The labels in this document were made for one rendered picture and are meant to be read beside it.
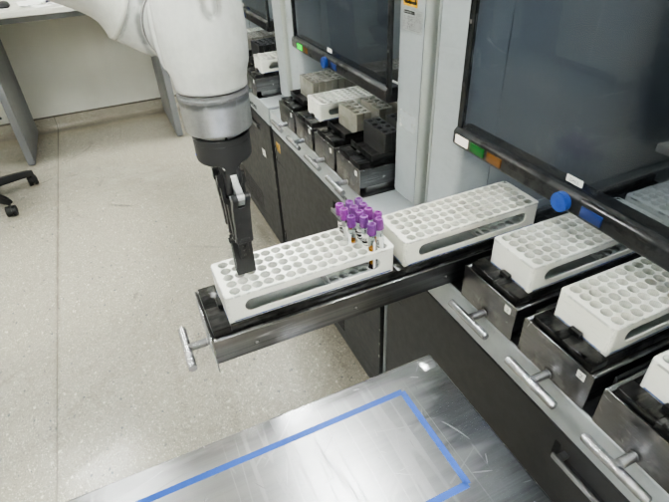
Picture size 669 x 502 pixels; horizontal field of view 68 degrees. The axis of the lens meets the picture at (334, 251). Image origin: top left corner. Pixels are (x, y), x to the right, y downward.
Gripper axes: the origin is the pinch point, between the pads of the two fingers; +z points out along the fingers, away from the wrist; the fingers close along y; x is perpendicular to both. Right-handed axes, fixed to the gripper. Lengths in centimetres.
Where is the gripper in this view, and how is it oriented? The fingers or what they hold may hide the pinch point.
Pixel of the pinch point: (243, 253)
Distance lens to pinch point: 79.1
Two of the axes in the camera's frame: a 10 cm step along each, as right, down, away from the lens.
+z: 0.4, 8.1, 5.9
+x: -9.1, 2.7, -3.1
